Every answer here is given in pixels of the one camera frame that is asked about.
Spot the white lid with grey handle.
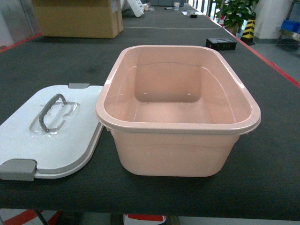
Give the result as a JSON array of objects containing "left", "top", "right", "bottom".
[{"left": 0, "top": 83, "right": 103, "bottom": 181}]

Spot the pink plastic storage box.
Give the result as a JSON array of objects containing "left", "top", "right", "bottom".
[{"left": 96, "top": 45, "right": 261, "bottom": 177}]

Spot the cardboard box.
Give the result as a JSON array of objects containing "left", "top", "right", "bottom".
[{"left": 32, "top": 0, "right": 123, "bottom": 38}]

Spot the black rectangular device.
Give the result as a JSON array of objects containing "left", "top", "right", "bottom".
[{"left": 205, "top": 38, "right": 237, "bottom": 51}]

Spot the white paper cup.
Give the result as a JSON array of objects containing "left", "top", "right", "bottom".
[{"left": 173, "top": 2, "right": 180, "bottom": 11}]

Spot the yellow black striped bollard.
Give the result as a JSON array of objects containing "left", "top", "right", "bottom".
[{"left": 240, "top": 12, "right": 256, "bottom": 46}]

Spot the potted green plant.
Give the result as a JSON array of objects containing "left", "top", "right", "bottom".
[{"left": 214, "top": 0, "right": 259, "bottom": 35}]

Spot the steel shelf with blue bins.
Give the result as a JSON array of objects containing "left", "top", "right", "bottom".
[{"left": 276, "top": 0, "right": 300, "bottom": 57}]

